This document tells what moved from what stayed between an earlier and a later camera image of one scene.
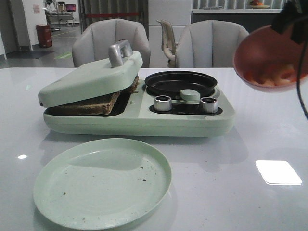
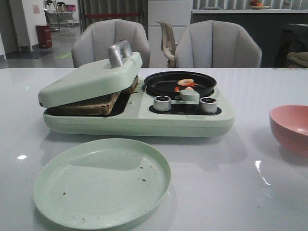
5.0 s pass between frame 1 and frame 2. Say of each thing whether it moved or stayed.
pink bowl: moved
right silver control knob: stayed
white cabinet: stayed
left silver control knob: stayed
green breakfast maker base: stayed
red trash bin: stayed
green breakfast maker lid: stayed
